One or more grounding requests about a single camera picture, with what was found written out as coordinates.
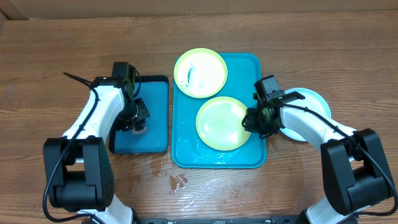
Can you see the yellow plate with stain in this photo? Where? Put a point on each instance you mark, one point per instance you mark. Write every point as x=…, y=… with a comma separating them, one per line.
x=219, y=123

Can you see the yellow plate at back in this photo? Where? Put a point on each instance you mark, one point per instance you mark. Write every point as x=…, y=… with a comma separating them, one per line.
x=200, y=73

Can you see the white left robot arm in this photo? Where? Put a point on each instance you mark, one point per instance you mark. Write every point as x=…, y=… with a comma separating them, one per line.
x=80, y=181

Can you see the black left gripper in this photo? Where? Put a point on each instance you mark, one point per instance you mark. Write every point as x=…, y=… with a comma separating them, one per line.
x=120, y=125

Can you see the green scrubbing sponge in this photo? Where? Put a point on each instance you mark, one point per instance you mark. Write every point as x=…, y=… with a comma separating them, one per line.
x=140, y=130

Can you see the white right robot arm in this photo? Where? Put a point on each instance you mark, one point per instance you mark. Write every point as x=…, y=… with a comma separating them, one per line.
x=355, y=170

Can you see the small black water tray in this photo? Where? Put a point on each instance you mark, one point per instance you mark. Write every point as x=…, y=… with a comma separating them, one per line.
x=155, y=95

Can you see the light blue plate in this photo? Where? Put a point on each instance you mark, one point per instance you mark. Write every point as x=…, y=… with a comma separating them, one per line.
x=317, y=103

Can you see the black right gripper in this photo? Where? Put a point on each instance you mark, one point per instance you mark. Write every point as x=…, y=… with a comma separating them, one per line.
x=254, y=121

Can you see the large teal serving tray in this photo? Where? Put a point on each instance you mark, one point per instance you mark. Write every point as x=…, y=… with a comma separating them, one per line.
x=188, y=150

